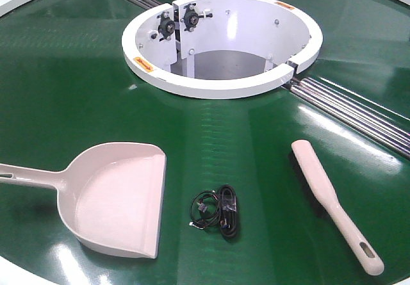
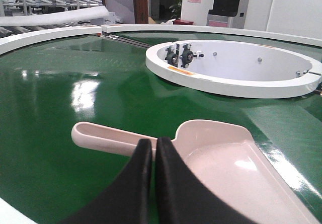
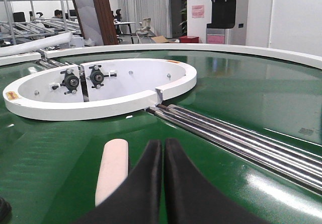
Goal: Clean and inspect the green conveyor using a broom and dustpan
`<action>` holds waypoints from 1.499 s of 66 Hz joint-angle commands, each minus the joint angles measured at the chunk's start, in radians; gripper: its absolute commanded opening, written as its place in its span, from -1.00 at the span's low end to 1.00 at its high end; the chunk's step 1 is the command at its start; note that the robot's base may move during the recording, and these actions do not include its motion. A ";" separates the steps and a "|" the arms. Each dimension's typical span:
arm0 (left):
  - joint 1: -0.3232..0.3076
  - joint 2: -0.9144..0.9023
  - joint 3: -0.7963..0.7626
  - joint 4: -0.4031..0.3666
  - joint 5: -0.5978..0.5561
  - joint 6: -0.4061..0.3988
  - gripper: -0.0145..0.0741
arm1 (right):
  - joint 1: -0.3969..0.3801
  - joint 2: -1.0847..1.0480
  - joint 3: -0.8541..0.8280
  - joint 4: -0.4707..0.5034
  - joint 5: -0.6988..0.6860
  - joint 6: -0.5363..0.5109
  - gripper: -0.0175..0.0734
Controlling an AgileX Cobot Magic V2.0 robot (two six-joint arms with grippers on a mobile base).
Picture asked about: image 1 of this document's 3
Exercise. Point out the beige plastic dustpan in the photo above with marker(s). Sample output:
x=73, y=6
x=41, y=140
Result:
x=109, y=196

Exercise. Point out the beige hand brush black bristles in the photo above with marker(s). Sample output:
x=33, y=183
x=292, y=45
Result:
x=324, y=192

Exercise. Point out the left black bearing block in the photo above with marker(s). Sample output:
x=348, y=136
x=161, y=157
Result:
x=166, y=27

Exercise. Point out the black bearing block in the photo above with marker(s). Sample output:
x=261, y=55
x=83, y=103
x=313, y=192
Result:
x=191, y=17
x=166, y=27

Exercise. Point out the right black bearing block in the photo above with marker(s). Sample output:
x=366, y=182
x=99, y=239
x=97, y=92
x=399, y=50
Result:
x=191, y=17

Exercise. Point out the right steel roller bars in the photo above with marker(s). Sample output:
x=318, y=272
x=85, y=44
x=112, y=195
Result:
x=354, y=113

